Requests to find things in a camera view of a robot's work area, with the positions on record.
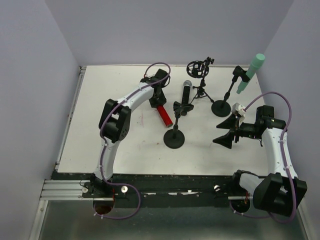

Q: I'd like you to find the black round-base stand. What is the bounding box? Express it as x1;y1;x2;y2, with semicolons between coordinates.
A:
211;65;250;118
163;101;194;149

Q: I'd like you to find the red glitter microphone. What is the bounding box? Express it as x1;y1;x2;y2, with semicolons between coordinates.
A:
156;105;173;128

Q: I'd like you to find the mint green toy microphone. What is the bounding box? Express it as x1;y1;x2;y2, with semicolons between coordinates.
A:
236;53;266;94

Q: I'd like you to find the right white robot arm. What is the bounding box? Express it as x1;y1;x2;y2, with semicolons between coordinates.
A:
213;103;308;217

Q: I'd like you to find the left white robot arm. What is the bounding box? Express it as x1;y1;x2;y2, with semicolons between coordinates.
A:
90;69;172;192

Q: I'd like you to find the black glitter microphone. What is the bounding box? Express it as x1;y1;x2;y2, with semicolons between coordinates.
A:
181;80;194;116

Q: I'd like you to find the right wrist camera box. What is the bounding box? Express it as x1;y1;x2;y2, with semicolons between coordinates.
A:
231;102;246;118

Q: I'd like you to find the black tripod shock-mount stand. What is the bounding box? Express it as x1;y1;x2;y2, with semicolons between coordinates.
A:
186;56;215;104

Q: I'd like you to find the black front mounting rail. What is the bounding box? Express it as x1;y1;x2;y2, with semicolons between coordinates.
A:
51;171;251;212

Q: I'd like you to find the aluminium extrusion frame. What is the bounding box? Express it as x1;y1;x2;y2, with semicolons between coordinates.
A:
28;65;87;240

